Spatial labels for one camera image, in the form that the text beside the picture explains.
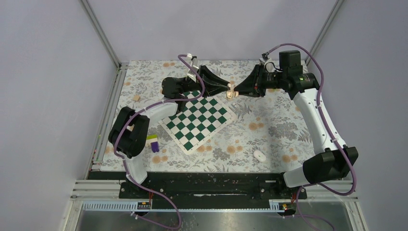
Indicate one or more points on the green white chessboard mat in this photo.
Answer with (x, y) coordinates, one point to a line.
(198, 122)

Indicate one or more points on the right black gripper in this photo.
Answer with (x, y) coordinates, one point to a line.
(252, 85)

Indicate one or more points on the floral patterned table mat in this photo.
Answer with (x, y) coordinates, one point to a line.
(272, 124)

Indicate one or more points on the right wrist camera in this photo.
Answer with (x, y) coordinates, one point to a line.
(266, 62)

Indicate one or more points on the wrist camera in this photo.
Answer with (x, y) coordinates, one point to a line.
(266, 62)
(194, 66)

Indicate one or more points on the white slotted cable duct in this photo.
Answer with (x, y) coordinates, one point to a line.
(136, 206)

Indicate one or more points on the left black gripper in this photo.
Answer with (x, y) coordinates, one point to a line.
(212, 84)

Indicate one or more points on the green white purple block stack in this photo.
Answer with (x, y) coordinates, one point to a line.
(152, 142)

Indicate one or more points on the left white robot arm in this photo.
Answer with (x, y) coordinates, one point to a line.
(129, 131)

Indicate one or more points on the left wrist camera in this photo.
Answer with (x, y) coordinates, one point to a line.
(194, 66)

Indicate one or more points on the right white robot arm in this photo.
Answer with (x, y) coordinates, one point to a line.
(333, 157)

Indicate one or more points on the white earbud case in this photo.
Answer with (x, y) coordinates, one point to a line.
(259, 156)

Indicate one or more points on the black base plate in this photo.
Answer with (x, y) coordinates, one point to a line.
(210, 190)

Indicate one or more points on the beige earbud charging case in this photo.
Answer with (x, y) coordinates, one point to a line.
(231, 95)

